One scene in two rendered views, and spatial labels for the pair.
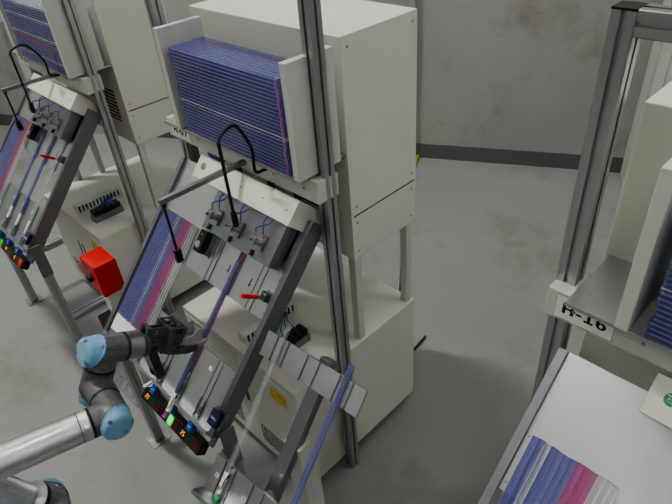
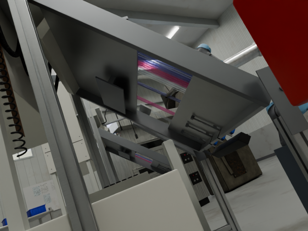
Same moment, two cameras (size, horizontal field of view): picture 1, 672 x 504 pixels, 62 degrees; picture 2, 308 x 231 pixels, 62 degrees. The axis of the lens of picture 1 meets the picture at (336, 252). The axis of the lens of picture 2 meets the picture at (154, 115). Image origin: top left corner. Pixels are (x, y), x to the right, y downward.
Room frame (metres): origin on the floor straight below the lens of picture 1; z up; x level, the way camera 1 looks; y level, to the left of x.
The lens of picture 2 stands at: (2.27, 0.95, 0.60)
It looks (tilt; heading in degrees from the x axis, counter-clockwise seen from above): 15 degrees up; 211
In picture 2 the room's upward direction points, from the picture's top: 23 degrees counter-clockwise
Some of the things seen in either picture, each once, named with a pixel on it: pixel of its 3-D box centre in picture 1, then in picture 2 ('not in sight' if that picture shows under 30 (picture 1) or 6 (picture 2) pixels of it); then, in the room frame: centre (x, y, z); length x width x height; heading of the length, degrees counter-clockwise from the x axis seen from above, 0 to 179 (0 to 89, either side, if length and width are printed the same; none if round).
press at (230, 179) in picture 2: not in sight; (211, 126); (-3.53, -1.22, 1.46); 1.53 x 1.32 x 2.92; 159
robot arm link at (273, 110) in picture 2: not in sight; (281, 112); (0.75, 0.78, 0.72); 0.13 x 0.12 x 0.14; 33
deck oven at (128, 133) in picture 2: not in sight; (154, 169); (-1.82, -2.00, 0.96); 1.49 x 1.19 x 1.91; 158
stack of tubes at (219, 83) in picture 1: (243, 101); not in sight; (1.61, 0.23, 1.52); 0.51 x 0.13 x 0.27; 42
